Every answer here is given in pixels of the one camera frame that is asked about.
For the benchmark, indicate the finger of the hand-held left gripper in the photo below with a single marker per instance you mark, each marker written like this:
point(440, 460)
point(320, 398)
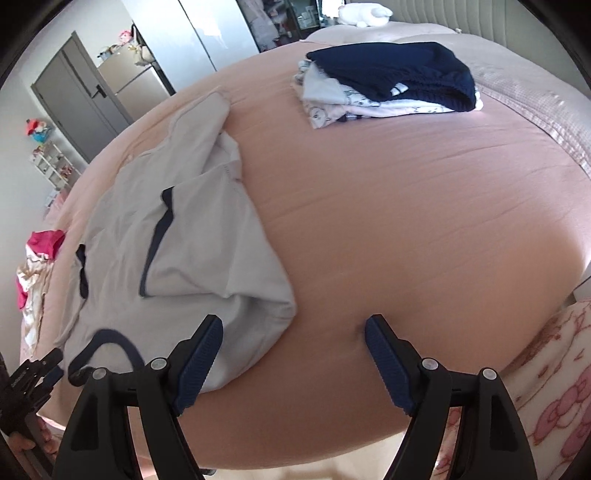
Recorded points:
point(51, 374)
point(44, 359)

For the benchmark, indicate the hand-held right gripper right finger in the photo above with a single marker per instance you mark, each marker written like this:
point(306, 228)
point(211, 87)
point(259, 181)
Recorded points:
point(388, 364)

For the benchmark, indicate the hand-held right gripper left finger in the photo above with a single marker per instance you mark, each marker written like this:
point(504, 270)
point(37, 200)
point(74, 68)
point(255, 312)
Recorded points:
point(198, 364)

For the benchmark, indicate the white navy-trimmed sweatshirt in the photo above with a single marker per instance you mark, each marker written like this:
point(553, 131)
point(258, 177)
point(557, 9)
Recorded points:
point(194, 240)

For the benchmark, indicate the person's left hand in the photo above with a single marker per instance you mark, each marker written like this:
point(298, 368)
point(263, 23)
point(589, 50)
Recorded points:
point(21, 444)

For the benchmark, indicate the pink garment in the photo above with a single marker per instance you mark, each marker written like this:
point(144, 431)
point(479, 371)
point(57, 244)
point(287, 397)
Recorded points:
point(41, 242)

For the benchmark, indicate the bed with pink sheet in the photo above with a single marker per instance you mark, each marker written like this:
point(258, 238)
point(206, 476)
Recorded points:
point(392, 230)

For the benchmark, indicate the pink printed pajamas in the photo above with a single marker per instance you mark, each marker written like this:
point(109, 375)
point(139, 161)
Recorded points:
point(554, 383)

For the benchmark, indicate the white shelf rack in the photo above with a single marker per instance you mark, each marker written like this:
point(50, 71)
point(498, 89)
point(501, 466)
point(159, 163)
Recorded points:
point(55, 168)

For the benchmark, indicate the red blue plush toy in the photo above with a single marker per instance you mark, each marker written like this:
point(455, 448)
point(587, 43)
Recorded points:
point(38, 130)

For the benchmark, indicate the cream printed folded garment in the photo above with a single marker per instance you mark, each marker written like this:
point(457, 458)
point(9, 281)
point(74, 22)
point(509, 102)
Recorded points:
point(323, 116)

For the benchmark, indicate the grey door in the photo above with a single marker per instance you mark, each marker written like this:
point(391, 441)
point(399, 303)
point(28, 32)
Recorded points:
point(74, 92)

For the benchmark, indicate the silver fridge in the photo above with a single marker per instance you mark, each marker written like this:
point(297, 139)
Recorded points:
point(134, 90)

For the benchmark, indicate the white folded garment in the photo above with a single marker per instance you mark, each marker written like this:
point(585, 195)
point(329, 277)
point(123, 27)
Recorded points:
point(323, 85)

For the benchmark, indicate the navy folded garment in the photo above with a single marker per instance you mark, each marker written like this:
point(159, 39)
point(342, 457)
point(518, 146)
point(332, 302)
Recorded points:
point(406, 74)

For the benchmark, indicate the pink plush toy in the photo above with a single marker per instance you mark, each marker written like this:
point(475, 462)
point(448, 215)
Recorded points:
point(124, 37)

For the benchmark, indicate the white wardrobe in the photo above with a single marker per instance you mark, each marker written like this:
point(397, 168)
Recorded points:
point(212, 27)

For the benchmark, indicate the white plush toy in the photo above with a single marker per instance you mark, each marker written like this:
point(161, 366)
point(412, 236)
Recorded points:
point(364, 14)

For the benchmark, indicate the dark glass cabinet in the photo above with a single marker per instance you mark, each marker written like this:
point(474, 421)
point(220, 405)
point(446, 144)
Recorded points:
point(286, 18)

